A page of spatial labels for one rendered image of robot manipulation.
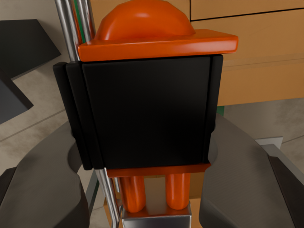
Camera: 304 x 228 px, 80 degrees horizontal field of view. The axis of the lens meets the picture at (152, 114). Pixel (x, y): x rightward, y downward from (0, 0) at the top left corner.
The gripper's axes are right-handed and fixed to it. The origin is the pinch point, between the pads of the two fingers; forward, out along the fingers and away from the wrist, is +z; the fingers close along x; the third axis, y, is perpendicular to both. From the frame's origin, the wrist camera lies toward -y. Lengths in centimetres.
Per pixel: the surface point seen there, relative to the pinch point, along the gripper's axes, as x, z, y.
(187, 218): 3.2, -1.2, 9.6
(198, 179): 18, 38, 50
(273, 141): 114, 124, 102
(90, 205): -42, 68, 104
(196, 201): 15, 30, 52
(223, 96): 36, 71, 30
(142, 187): -0.5, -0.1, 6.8
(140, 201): -0.8, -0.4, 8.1
